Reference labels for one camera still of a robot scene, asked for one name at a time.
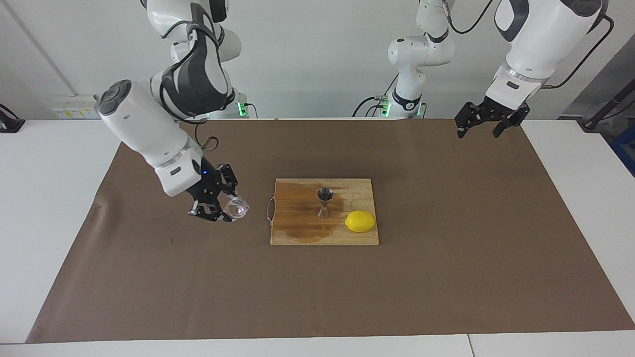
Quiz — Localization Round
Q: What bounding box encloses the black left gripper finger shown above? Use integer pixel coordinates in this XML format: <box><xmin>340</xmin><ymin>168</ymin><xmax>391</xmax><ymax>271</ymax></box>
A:
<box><xmin>492</xmin><ymin>107</ymin><xmax>530</xmax><ymax>138</ymax></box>
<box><xmin>455</xmin><ymin>102</ymin><xmax>486</xmax><ymax>139</ymax></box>

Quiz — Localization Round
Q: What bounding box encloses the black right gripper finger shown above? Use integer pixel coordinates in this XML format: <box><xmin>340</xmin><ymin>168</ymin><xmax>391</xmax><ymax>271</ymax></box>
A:
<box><xmin>216</xmin><ymin>163</ymin><xmax>240</xmax><ymax>198</ymax></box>
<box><xmin>188</xmin><ymin>196</ymin><xmax>234</xmax><ymax>223</ymax></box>

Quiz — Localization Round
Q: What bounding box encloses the small clear glass beaker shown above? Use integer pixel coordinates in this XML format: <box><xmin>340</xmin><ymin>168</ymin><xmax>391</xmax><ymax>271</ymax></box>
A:
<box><xmin>222</xmin><ymin>196</ymin><xmax>250</xmax><ymax>221</ymax></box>

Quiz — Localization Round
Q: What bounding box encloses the steel double jigger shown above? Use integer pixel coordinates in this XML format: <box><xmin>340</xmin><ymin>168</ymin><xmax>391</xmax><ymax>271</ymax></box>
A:
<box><xmin>317</xmin><ymin>187</ymin><xmax>334</xmax><ymax>219</ymax></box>

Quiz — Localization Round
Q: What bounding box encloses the brown paper table mat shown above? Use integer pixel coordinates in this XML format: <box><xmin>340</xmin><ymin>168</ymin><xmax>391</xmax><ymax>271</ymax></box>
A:
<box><xmin>26</xmin><ymin>118</ymin><xmax>635</xmax><ymax>344</ymax></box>

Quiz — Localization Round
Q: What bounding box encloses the wooden cutting board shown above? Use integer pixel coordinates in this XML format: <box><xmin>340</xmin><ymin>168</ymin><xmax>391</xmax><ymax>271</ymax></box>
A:
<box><xmin>266</xmin><ymin>178</ymin><xmax>380</xmax><ymax>246</ymax></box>

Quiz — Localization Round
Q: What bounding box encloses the black tripod stand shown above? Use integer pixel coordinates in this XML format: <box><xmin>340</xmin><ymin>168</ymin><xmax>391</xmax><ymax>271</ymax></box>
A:
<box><xmin>578</xmin><ymin>79</ymin><xmax>635</xmax><ymax>130</ymax></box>

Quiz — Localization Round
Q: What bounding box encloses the blue crate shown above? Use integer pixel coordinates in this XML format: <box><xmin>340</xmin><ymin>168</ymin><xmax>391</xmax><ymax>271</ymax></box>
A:
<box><xmin>609</xmin><ymin>124</ymin><xmax>635</xmax><ymax>177</ymax></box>

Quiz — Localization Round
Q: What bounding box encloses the yellow lemon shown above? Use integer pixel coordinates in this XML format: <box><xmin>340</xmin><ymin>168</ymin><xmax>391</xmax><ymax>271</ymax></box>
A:
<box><xmin>344</xmin><ymin>210</ymin><xmax>377</xmax><ymax>234</ymax></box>

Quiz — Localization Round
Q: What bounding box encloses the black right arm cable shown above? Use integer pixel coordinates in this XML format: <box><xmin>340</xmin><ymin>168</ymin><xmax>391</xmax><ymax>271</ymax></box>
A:
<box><xmin>159</xmin><ymin>20</ymin><xmax>221</xmax><ymax>152</ymax></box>

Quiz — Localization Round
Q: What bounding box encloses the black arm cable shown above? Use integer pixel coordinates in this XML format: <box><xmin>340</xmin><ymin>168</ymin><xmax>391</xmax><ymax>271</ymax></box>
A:
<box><xmin>442</xmin><ymin>0</ymin><xmax>615</xmax><ymax>90</ymax></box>
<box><xmin>159</xmin><ymin>20</ymin><xmax>221</xmax><ymax>152</ymax></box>

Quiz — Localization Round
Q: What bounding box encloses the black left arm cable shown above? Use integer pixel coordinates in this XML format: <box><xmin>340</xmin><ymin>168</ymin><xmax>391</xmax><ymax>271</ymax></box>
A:
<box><xmin>442</xmin><ymin>0</ymin><xmax>615</xmax><ymax>90</ymax></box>

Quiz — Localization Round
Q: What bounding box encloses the black base cable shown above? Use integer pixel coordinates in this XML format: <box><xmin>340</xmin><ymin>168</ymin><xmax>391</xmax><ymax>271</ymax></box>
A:
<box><xmin>352</xmin><ymin>69</ymin><xmax>397</xmax><ymax>118</ymax></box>

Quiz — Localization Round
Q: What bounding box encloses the white wall socket box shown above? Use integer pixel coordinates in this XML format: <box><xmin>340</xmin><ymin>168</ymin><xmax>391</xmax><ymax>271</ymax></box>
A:
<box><xmin>51</xmin><ymin>98</ymin><xmax>100</xmax><ymax>119</ymax></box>

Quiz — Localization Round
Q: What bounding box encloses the black clamp mount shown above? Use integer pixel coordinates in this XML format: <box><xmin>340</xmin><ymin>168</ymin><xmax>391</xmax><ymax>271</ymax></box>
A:
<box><xmin>0</xmin><ymin>103</ymin><xmax>25</xmax><ymax>133</ymax></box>

